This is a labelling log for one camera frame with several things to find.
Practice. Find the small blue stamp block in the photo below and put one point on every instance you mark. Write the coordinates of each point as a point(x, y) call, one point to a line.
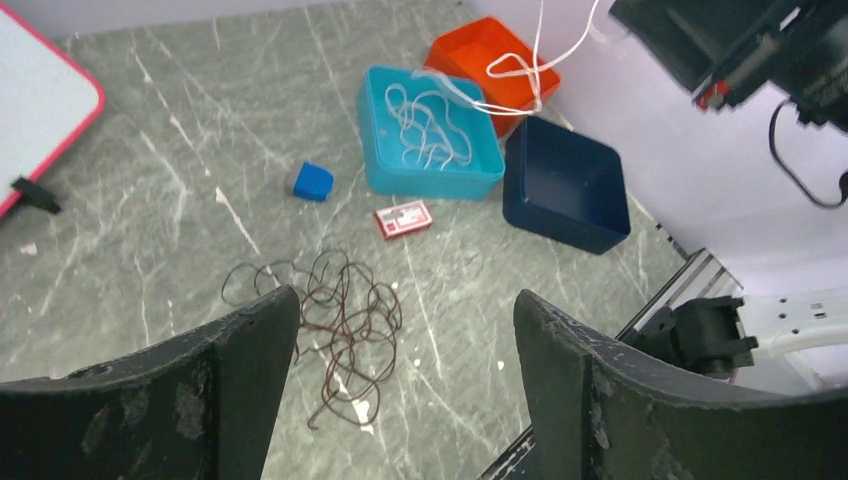
point(310, 182)

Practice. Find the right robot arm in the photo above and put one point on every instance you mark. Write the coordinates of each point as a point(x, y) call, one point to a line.
point(783, 325)

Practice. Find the aluminium frame rail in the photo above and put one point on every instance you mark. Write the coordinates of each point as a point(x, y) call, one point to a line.
point(701, 276)

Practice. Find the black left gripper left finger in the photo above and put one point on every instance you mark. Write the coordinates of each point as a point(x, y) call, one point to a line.
point(200, 405)

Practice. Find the red white small card box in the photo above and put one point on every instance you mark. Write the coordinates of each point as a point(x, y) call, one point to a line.
point(397, 221)

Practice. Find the light blue plastic bin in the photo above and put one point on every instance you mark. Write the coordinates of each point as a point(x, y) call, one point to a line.
point(418, 143)

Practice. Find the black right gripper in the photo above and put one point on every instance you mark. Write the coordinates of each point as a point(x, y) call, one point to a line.
point(722, 52)

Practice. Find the pink framed whiteboard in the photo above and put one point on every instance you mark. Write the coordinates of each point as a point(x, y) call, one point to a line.
point(47, 102)

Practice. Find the dark blue plastic bin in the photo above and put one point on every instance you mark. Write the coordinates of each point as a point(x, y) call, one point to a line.
point(565, 186)

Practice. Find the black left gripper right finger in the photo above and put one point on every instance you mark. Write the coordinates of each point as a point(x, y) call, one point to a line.
point(601, 409)

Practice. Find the orange plastic bin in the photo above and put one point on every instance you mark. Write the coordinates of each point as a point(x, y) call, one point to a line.
point(484, 61)

